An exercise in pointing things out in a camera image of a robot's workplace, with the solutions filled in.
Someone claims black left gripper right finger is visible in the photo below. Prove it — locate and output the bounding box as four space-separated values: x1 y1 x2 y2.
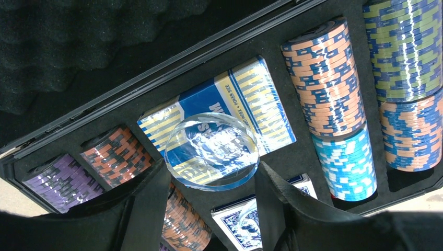
254 162 442 250

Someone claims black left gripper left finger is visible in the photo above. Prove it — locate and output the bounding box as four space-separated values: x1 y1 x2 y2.
1 160 171 250

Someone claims blue patterned card deck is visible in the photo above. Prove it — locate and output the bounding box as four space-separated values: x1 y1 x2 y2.
211 173 318 251

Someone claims clear round disc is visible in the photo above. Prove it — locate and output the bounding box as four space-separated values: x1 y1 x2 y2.
164 112 260 191

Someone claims blue striped card deck box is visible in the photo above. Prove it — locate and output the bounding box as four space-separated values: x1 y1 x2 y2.
137 55 296 155

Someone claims black poker set case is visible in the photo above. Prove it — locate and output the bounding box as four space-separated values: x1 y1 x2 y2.
0 0 443 251

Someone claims brown chip stack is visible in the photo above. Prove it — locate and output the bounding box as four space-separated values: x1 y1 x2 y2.
80 125 154 188

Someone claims purple chip stack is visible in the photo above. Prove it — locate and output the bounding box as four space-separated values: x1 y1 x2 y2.
21 154 106 213

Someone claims blue chip stack lower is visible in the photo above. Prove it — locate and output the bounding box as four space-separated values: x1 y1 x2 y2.
311 123 378 202

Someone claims blue white chip stack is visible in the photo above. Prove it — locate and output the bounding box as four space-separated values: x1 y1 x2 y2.
378 88 442 172

